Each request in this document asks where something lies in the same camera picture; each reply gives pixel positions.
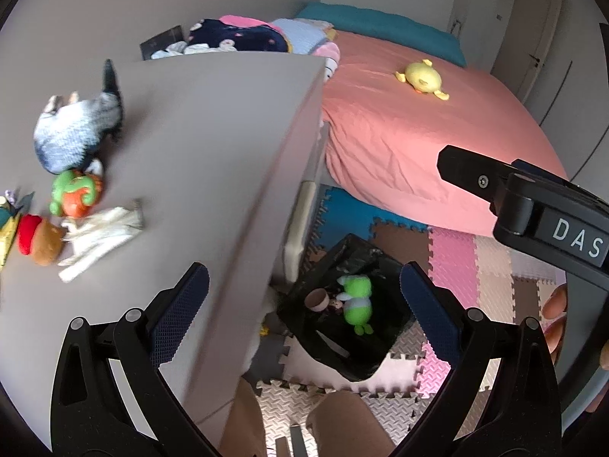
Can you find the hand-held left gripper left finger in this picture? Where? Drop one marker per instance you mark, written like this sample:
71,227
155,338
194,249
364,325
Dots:
183,304

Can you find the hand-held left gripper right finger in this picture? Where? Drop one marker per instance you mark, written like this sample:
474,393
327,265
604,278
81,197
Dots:
428,309

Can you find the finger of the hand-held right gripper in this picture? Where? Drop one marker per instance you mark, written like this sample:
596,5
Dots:
468,171
537,174

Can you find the white plush toy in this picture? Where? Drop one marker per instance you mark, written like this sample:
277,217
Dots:
100,233

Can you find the black trash bin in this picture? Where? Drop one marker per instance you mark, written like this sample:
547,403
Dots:
304,314

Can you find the red brown plush toy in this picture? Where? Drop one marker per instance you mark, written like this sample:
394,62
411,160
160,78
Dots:
45,243

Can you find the green orange plush toy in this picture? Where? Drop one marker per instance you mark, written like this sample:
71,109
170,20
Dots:
76,195

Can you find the grey striped plush toy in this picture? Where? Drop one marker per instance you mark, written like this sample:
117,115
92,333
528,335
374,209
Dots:
71,128

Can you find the person's right hand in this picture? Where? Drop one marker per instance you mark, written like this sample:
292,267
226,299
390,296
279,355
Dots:
555,304

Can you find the bed with pink sheet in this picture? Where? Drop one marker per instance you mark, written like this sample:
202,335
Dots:
404,143

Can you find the green frog plush toy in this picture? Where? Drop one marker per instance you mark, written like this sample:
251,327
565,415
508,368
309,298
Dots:
357,309

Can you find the small doll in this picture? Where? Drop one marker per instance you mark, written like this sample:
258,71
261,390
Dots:
337,305

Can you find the yellow duck plush toy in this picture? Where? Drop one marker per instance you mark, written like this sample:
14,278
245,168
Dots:
423,78

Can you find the person's left leg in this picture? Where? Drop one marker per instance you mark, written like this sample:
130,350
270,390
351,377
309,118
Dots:
242,419

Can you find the person's leg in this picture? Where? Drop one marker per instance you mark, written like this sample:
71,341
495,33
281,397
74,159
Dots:
352,423
242,419

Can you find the person's right leg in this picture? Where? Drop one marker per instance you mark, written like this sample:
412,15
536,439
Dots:
352,423

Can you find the white wardrobe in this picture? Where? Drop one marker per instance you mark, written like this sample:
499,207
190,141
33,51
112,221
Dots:
547,33

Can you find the teal pillow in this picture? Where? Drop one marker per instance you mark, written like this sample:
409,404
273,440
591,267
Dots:
380,21

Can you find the pink white plush pillow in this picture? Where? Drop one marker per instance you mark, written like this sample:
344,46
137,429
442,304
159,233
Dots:
329,57

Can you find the yellow teal toy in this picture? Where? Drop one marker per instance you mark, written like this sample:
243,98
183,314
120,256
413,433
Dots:
7,238

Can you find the light blue knit blanket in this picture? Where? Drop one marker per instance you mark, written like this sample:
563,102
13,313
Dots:
304,35

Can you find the white cloth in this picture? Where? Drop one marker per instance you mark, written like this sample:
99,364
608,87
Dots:
181,50

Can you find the black box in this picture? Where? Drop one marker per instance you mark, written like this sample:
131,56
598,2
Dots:
164,40

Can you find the pink cloth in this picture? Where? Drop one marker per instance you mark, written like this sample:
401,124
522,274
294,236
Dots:
242,20

